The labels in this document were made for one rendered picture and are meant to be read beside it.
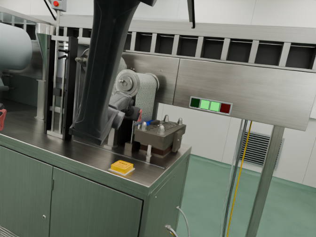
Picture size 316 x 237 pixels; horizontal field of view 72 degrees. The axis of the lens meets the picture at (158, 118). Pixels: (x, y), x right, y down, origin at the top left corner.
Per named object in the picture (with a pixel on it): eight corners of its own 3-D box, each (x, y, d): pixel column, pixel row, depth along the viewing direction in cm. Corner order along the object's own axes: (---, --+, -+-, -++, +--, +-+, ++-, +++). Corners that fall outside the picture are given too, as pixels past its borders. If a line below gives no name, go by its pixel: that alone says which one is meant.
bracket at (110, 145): (103, 147, 116) (108, 90, 110) (110, 144, 121) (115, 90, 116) (110, 149, 114) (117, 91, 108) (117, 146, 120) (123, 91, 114)
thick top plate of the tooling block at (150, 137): (133, 140, 112) (135, 129, 110) (162, 128, 148) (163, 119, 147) (162, 148, 106) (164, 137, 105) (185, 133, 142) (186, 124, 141)
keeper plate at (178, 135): (171, 151, 122) (174, 132, 120) (177, 146, 131) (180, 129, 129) (176, 152, 121) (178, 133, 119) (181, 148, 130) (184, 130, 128)
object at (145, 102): (131, 128, 116) (136, 94, 112) (150, 122, 137) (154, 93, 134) (132, 128, 116) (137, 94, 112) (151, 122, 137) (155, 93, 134)
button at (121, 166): (110, 169, 91) (110, 164, 91) (119, 164, 97) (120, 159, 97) (124, 174, 88) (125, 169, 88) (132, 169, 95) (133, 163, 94)
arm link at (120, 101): (122, 114, 54) (82, 98, 54) (114, 134, 55) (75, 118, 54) (137, 97, 97) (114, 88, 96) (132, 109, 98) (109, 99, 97)
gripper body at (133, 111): (136, 121, 107) (130, 114, 100) (119, 116, 111) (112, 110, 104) (141, 109, 109) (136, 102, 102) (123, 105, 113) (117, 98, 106)
